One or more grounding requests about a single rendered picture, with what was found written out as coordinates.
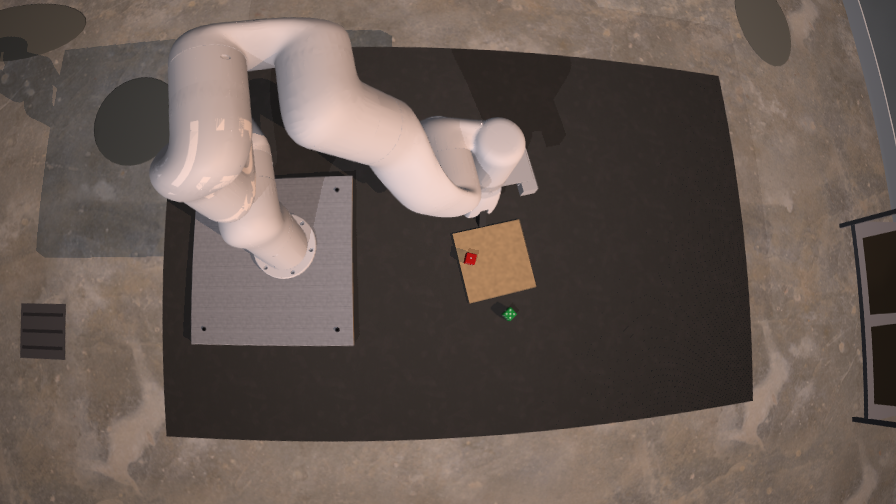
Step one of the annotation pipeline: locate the tan square mat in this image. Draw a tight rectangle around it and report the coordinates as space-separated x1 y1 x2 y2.
452 220 536 303

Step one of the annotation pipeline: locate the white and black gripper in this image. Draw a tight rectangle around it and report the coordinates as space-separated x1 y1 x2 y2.
464 186 502 227

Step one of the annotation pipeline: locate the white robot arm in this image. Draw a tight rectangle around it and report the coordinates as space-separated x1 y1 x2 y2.
149 17 538 279

